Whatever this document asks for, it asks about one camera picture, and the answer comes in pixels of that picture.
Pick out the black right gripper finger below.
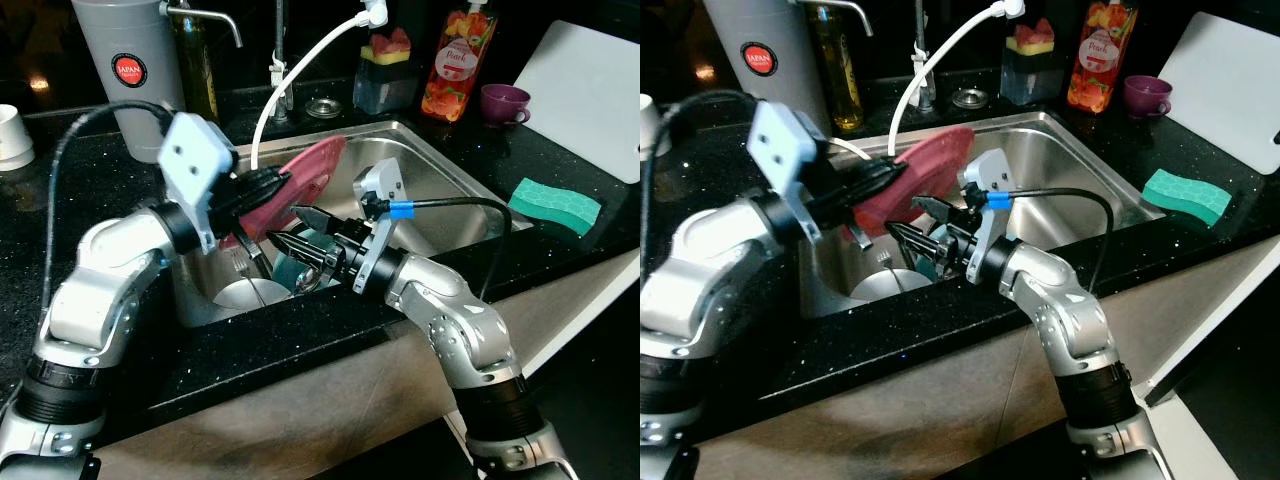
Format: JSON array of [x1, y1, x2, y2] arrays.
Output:
[[908, 195, 965, 236], [884, 222, 943, 265], [268, 231, 328, 275], [288, 203, 348, 245]]

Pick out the pink plate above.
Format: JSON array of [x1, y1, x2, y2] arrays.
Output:
[[220, 135, 348, 251], [850, 125, 976, 241]]

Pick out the light blue plate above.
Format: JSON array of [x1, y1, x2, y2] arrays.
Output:
[[905, 232, 961, 288], [268, 228, 346, 298]]

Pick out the chrome faucet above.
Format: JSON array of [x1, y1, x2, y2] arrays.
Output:
[[268, 0, 296, 126], [910, 0, 939, 113]]

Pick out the olive oil bottle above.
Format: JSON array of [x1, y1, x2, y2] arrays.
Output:
[[812, 5, 866, 131], [172, 10, 219, 126]]

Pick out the stainless steel sink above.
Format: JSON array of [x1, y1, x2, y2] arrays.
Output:
[[170, 120, 536, 331], [800, 110, 1166, 321]]

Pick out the dark sponge holder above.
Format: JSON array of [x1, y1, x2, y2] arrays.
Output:
[[1000, 38, 1064, 106], [353, 45, 421, 115]]

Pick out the grey thermos jug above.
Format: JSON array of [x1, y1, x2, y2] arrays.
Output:
[[700, 0, 876, 136], [72, 0, 244, 164]]

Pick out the yellow and red sponge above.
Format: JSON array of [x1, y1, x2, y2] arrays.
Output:
[[362, 27, 413, 66], [1008, 17, 1057, 56]]

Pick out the white printed mug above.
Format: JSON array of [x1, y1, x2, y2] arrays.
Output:
[[640, 93, 673, 159], [0, 103, 36, 173]]

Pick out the peach dish soap bottle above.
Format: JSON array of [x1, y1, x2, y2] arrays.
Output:
[[1065, 0, 1139, 114], [420, 0, 499, 123]]

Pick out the green sponge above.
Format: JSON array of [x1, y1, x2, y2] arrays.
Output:
[[1141, 168, 1233, 227], [507, 177, 603, 237]]

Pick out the purple cup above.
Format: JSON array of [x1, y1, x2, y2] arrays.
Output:
[[1123, 75, 1174, 119], [480, 83, 533, 127]]

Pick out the white cutting board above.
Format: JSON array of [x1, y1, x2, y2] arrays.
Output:
[[512, 20, 641, 185], [1155, 12, 1280, 176]]

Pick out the black cable with blue tape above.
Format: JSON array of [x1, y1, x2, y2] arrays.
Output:
[[365, 195, 516, 306], [975, 185, 1116, 296]]

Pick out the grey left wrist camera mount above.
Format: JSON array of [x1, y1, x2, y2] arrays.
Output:
[[158, 112, 237, 256], [748, 100, 831, 246]]

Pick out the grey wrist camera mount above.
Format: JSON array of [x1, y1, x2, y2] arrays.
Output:
[[748, 100, 831, 246], [960, 148, 1021, 286], [158, 112, 237, 256], [350, 160, 411, 296]]

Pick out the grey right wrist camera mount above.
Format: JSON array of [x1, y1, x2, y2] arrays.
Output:
[[350, 160, 411, 296], [960, 148, 1021, 286]]

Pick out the plain black cable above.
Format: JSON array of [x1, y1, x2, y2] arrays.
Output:
[[40, 98, 176, 321], [640, 88, 763, 261]]

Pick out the long white hose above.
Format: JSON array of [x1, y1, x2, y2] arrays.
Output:
[[888, 0, 1026, 159], [250, 0, 391, 166]]

